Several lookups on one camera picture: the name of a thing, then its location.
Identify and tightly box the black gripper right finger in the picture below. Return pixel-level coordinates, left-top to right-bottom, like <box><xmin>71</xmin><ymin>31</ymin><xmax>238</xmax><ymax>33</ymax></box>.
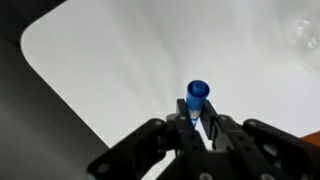
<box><xmin>201</xmin><ymin>101</ymin><xmax>320</xmax><ymax>180</ymax></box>

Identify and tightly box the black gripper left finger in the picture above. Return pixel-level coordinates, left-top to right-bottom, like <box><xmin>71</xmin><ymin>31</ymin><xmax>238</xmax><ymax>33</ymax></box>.
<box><xmin>87</xmin><ymin>99</ymin><xmax>207</xmax><ymax>180</ymax></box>

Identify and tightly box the blue and white marker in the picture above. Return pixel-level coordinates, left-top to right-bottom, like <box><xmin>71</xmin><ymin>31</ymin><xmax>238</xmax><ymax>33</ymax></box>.
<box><xmin>186</xmin><ymin>80</ymin><xmax>210</xmax><ymax>126</ymax></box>

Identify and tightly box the clear plastic cup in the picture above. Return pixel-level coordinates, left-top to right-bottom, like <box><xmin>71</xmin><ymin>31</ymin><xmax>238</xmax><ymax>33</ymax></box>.
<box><xmin>283</xmin><ymin>10</ymin><xmax>320</xmax><ymax>74</ymax></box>

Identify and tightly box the white side table orange base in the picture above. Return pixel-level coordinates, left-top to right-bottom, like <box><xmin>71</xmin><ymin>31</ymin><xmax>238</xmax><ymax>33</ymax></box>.
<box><xmin>20</xmin><ymin>0</ymin><xmax>320</xmax><ymax>180</ymax></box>

